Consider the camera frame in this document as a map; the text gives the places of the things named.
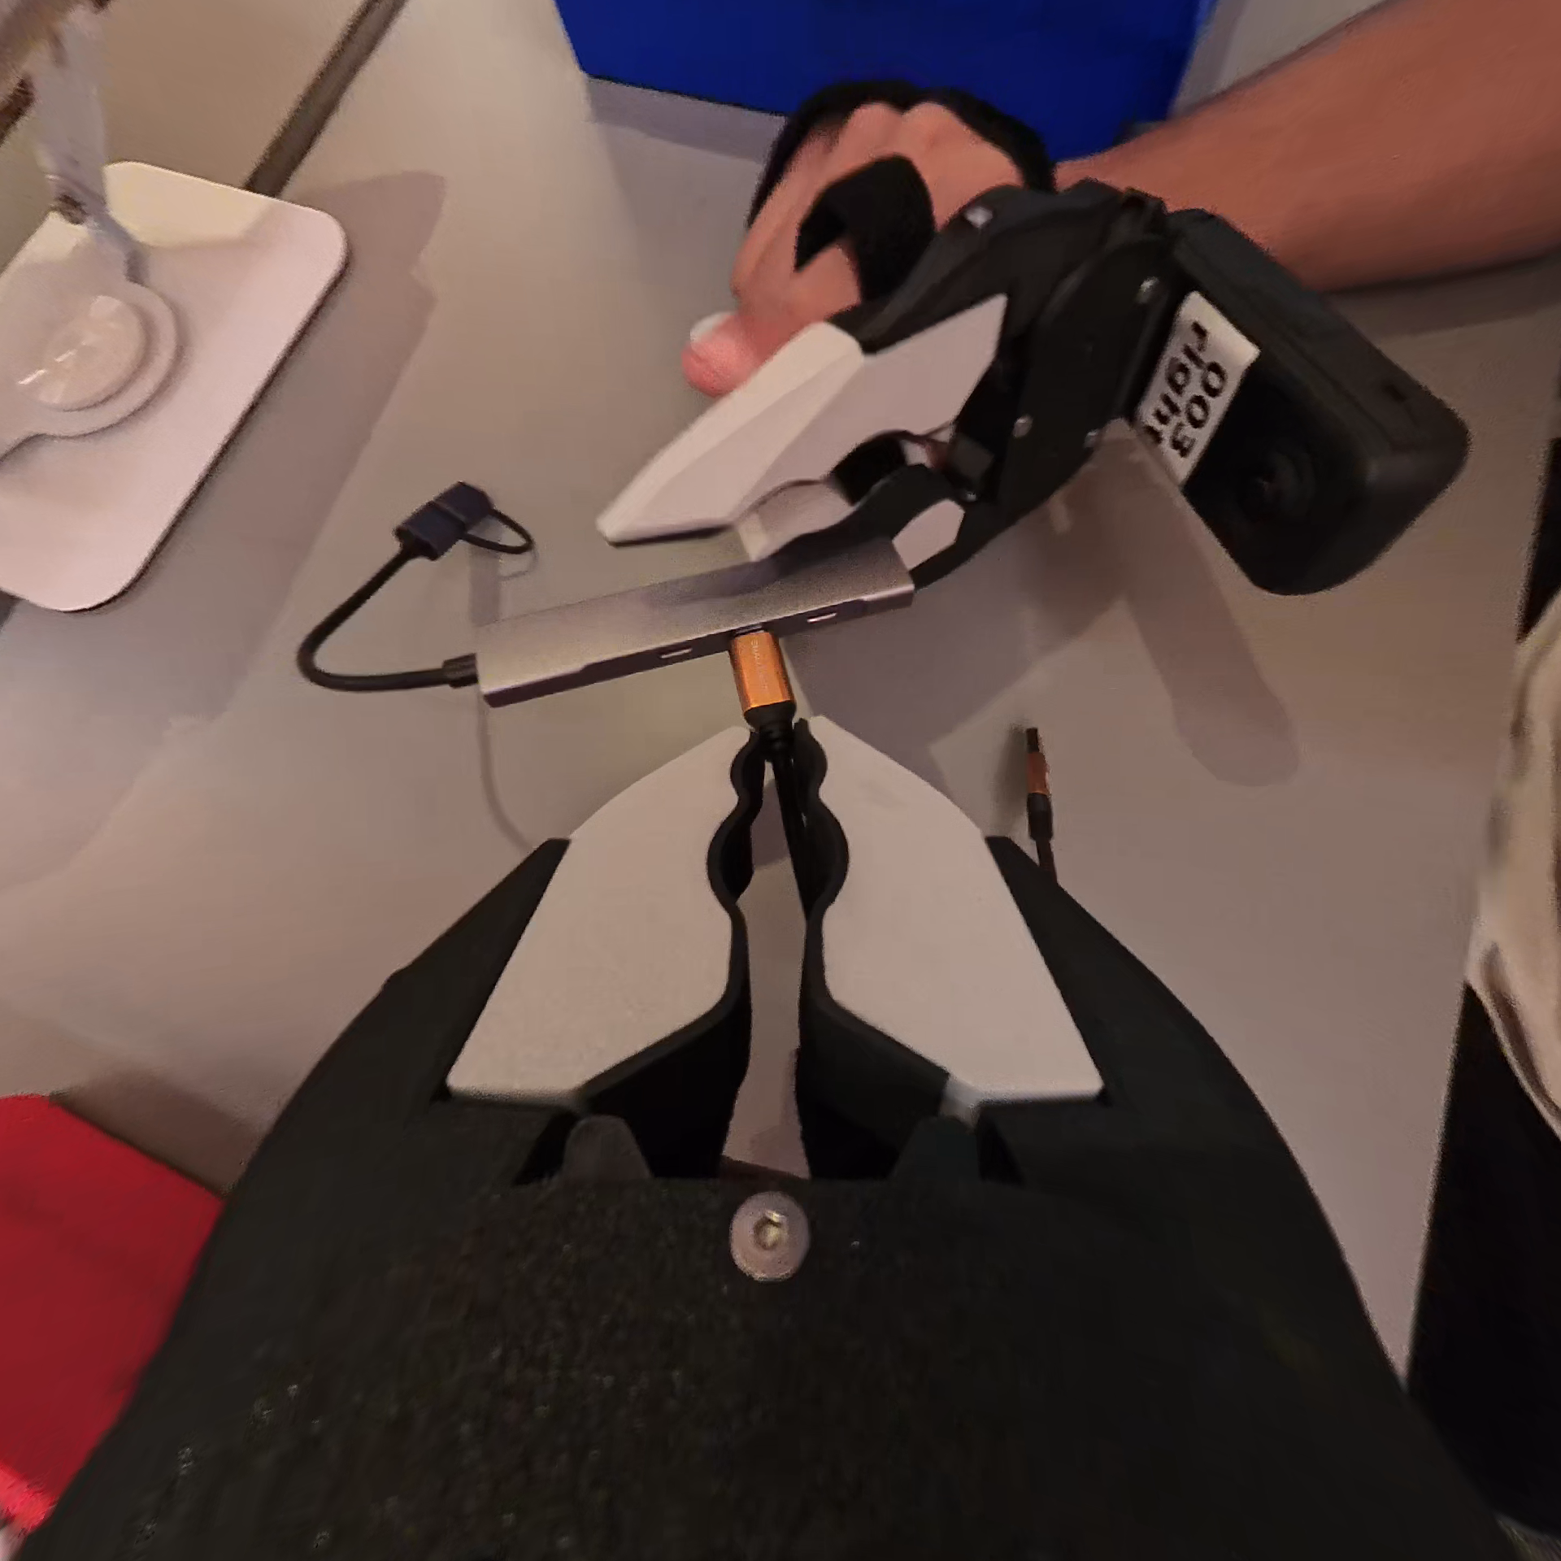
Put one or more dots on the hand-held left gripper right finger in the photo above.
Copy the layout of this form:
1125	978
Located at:
939	952

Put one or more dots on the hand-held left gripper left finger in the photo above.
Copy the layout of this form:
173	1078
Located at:
610	952

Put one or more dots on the grey USB hub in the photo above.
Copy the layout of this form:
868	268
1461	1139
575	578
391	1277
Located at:
610	634

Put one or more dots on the white stand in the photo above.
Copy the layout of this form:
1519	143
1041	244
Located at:
244	366

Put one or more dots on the blue plastic bin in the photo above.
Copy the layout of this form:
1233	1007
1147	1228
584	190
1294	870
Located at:
853	48

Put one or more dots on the grey desk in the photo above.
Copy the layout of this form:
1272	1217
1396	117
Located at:
1220	976
183	73

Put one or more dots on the person's body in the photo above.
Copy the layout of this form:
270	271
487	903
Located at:
1524	853

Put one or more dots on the red plastic bin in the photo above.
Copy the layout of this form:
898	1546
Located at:
86	1281

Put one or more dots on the person's right hand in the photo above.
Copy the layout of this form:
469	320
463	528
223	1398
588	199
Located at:
952	152

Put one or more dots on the person's right forearm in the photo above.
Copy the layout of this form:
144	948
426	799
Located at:
1342	147

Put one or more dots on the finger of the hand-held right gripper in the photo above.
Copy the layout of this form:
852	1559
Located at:
800	524
829	390

